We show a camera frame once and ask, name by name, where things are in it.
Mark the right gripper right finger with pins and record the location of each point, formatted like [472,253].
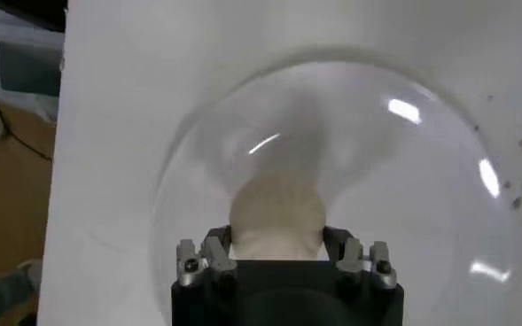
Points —
[353,257]

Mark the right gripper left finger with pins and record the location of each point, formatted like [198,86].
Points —
[207,261]

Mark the white steamed baozi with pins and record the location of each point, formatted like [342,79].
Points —
[278,212]

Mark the white round plate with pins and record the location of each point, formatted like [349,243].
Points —
[420,199]

